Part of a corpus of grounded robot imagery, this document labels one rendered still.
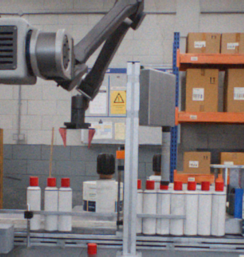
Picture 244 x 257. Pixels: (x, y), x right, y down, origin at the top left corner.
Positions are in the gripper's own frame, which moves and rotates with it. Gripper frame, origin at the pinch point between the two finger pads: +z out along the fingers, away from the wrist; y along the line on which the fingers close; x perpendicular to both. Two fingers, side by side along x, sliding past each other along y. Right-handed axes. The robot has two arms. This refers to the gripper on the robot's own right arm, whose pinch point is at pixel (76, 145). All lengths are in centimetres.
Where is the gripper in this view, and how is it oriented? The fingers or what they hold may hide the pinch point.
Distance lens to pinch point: 191.3
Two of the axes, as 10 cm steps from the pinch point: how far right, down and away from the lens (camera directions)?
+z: -0.3, 10.0, 0.5
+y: -9.9, -0.4, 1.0
